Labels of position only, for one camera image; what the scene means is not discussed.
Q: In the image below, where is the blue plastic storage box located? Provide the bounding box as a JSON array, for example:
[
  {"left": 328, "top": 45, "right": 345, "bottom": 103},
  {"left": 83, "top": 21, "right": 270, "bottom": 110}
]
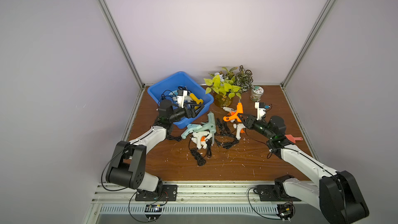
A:
[{"left": 147, "top": 72, "right": 214, "bottom": 129}]

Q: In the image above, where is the mint glue gun left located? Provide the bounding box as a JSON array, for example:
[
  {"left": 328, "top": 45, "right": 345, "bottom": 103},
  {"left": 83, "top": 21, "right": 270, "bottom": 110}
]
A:
[{"left": 181, "top": 123, "right": 202, "bottom": 139}]

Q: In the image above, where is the small clear glass jar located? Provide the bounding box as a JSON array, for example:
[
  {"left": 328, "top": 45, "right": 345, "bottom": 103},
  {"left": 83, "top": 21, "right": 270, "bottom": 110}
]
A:
[{"left": 250, "top": 86, "right": 264, "bottom": 102}]

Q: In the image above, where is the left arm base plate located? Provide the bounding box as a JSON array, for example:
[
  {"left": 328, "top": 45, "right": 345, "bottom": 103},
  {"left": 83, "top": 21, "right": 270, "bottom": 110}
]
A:
[{"left": 135, "top": 184, "right": 178, "bottom": 202}]

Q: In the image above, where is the white orange glue gun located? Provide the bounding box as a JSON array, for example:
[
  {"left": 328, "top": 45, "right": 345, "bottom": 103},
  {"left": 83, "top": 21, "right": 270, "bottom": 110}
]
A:
[{"left": 191, "top": 131, "right": 214, "bottom": 150}]

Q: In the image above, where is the green leafy potted plant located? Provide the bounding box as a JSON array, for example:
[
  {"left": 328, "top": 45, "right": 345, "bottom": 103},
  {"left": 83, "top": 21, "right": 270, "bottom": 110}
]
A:
[{"left": 204, "top": 67, "right": 242, "bottom": 108}]

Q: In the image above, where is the aluminium front rail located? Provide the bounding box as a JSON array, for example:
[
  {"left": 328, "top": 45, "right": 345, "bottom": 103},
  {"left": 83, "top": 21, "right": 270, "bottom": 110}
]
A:
[{"left": 91, "top": 181, "right": 307, "bottom": 219}]

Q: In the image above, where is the yellow glue gun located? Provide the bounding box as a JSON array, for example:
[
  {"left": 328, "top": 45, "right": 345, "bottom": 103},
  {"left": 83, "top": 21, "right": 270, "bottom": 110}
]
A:
[{"left": 189, "top": 93, "right": 204, "bottom": 106}]

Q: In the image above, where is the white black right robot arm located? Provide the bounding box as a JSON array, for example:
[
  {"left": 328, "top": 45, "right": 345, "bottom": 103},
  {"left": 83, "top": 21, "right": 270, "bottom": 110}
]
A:
[{"left": 238, "top": 114, "right": 370, "bottom": 224}]

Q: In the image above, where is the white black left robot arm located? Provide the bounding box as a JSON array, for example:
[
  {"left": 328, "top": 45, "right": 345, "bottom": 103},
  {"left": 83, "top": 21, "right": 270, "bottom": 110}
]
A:
[{"left": 105, "top": 100, "right": 204, "bottom": 197}]

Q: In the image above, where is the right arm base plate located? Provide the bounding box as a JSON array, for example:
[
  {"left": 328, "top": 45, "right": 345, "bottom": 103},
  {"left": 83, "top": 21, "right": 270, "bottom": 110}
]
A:
[{"left": 254, "top": 185, "right": 301, "bottom": 202}]

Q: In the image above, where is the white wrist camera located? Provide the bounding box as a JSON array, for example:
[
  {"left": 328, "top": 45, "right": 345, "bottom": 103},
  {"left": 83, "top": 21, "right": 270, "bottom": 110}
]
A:
[
  {"left": 177, "top": 89, "right": 188, "bottom": 108},
  {"left": 255, "top": 102, "right": 269, "bottom": 120}
]

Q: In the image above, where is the long mint glue gun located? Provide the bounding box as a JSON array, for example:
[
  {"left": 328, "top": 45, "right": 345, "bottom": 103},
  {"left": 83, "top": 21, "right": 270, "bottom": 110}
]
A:
[{"left": 202, "top": 112, "right": 217, "bottom": 145}]

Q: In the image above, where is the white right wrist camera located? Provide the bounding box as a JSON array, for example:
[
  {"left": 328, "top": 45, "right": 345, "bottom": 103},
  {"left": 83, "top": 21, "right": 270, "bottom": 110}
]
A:
[{"left": 255, "top": 102, "right": 269, "bottom": 120}]

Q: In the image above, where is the striped dark leaf plant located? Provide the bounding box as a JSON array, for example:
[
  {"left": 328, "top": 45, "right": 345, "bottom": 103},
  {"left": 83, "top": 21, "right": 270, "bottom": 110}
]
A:
[{"left": 235, "top": 65, "right": 254, "bottom": 92}]

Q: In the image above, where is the black coiled power cable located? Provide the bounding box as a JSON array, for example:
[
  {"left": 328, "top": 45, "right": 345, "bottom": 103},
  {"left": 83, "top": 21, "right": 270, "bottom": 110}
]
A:
[{"left": 188, "top": 138, "right": 207, "bottom": 167}]

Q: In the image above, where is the pink plastic scoop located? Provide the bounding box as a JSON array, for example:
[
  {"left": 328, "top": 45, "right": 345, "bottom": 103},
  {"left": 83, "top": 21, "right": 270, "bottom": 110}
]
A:
[{"left": 285, "top": 134, "right": 303, "bottom": 144}]

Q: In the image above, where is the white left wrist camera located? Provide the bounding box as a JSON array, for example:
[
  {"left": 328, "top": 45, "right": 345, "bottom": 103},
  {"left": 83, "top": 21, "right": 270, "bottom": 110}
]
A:
[{"left": 177, "top": 89, "right": 188, "bottom": 108}]

